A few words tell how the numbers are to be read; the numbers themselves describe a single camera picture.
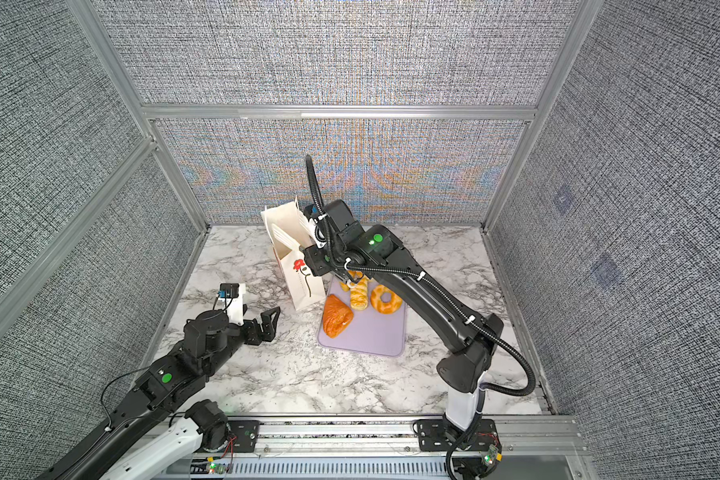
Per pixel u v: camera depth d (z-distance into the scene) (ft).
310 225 2.05
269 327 2.13
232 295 1.99
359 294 3.11
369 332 3.01
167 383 1.61
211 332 1.68
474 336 1.42
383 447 2.39
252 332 2.09
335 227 1.69
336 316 2.97
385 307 3.10
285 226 3.18
